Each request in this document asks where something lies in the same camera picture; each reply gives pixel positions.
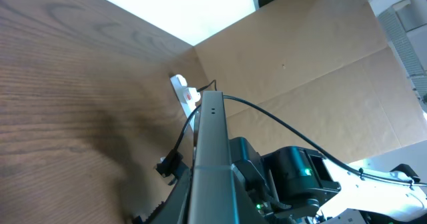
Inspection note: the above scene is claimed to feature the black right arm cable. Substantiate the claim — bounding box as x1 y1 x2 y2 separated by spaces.
222 95 427 187

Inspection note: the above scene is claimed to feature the brown cardboard side panel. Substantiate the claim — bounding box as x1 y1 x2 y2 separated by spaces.
183 0 426 163

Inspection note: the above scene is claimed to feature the black charging cable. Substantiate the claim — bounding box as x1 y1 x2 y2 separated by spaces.
169 79 218 158

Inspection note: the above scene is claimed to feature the white power strip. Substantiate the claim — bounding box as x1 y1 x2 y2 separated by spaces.
170 74 197 117

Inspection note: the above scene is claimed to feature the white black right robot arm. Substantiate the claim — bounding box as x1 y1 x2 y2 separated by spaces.
147 134 426 223

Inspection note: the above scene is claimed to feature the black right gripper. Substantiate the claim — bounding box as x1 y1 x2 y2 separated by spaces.
155 150 191 186

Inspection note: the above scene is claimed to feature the white USB charger adapter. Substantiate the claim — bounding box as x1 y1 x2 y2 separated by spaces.
183 87 201 103

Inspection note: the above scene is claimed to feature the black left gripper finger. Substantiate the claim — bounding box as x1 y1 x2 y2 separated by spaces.
131 169 191 224

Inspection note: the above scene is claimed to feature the gold smartphone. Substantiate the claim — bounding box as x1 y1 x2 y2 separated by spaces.
187 91 266 224

